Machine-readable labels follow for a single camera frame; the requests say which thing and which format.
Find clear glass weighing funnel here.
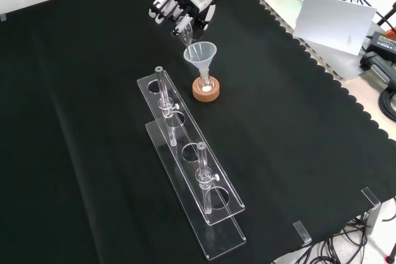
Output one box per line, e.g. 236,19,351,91
175,16,195,58

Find translucent plastic funnel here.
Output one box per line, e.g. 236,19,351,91
183,41,217,76

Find clear acrylic funnel stand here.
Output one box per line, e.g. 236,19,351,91
136,66,248,261

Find pale board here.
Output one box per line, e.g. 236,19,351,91
257,0,371,81

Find small round-bottom glass flask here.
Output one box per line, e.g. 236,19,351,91
197,70,215,93

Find white paper card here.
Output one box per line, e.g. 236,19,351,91
292,0,377,58

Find black cloth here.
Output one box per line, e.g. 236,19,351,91
0,0,396,264

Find black power adapter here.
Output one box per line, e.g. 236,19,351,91
366,30,396,54

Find clear cloth clip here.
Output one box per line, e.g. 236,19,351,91
292,220,313,245
361,187,382,213

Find grey metal table leg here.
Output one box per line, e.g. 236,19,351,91
364,203,382,237

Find cork ring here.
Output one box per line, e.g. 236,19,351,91
192,77,220,103

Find black handle device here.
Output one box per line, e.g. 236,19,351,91
359,51,396,87

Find coiled black cable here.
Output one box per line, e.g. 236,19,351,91
378,85,396,123

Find black floor cables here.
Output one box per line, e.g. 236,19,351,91
309,214,396,264

